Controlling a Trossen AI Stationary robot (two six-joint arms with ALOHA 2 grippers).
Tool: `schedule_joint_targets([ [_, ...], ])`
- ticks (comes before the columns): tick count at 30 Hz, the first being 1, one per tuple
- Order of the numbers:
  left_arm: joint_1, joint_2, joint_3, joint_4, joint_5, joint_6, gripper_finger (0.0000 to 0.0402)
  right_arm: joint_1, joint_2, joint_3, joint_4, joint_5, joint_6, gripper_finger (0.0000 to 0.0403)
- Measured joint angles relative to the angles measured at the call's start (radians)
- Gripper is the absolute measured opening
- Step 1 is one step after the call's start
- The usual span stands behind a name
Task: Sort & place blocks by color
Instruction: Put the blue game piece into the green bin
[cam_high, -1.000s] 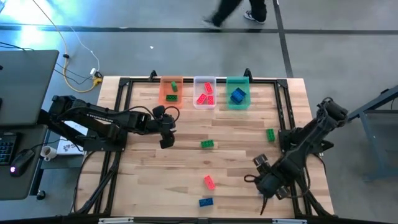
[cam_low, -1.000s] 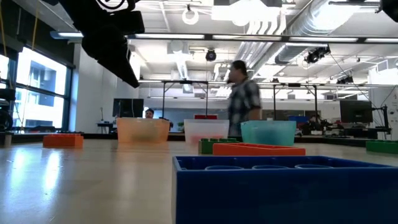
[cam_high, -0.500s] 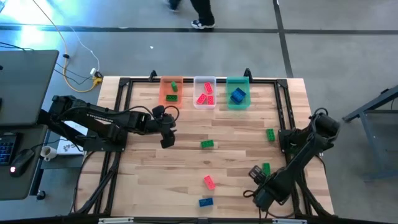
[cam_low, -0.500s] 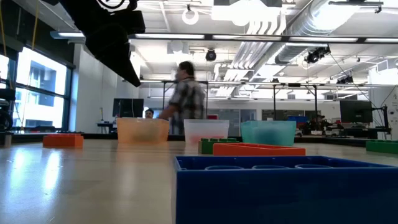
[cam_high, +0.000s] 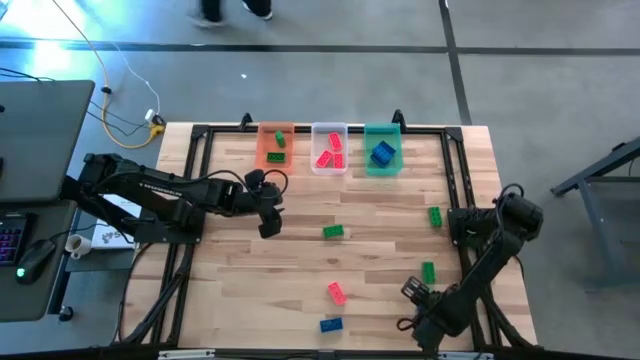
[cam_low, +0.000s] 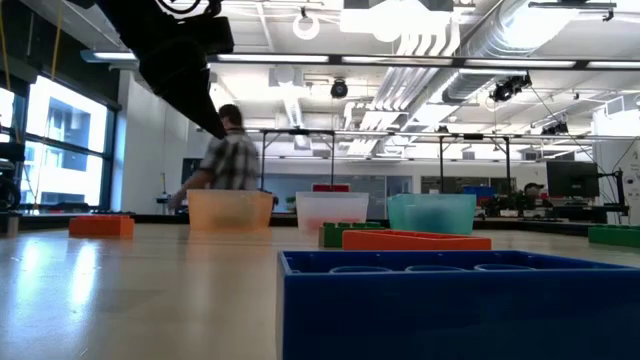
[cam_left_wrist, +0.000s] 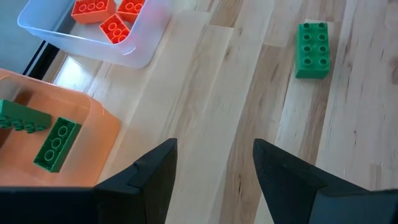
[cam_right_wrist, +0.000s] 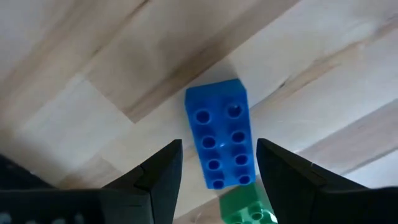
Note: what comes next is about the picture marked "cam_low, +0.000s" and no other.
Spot orange toy building block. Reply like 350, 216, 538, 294
68, 214, 136, 239
342, 229, 493, 252

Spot translucent teal plastic bin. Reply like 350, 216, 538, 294
386, 193, 478, 236

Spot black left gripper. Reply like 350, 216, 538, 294
94, 0, 235, 140

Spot blue toy building block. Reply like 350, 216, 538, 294
275, 249, 640, 360

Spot black round ceiling spotlight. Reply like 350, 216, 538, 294
329, 77, 350, 100

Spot black ceiling track lights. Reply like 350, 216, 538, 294
488, 73, 533, 104
540, 120, 570, 137

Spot clear plastic bin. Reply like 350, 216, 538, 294
295, 191, 370, 234

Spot silver ventilation duct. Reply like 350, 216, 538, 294
442, 0, 581, 104

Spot black metal workstation frame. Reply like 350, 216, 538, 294
249, 127, 337, 191
389, 132, 594, 195

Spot long ceiling light strip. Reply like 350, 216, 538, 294
79, 48, 640, 71

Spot black aluminium table frame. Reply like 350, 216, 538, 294
19, 209, 640, 237

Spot white ring light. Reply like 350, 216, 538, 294
292, 13, 321, 42

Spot large room window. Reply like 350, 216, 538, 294
0, 74, 119, 211

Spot dark green potted plants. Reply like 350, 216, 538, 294
487, 192, 540, 218

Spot translucent orange plastic bin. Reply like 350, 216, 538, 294
187, 188, 275, 232

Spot green toy building block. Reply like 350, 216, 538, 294
587, 224, 640, 249
318, 221, 386, 249

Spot black desk monitor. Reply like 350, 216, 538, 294
546, 160, 601, 200

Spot white ceiling light fixture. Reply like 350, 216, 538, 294
339, 0, 461, 57

